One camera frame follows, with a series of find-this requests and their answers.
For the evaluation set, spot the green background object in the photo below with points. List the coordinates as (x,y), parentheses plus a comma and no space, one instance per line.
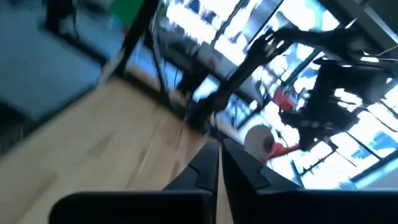
(127,11)

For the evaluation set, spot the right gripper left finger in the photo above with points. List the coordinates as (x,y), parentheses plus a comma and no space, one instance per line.
(199,177)

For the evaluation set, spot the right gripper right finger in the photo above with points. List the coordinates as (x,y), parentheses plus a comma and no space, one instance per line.
(248,189)

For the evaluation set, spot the red background object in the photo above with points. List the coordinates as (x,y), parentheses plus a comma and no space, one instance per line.
(284,99)

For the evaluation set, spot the black aluminium rig frame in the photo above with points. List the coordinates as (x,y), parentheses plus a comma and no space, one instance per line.
(136,34)

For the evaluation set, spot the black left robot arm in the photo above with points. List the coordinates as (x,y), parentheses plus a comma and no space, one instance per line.
(342,77)

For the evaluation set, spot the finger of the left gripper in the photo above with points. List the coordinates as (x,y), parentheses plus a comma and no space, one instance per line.
(311,133)

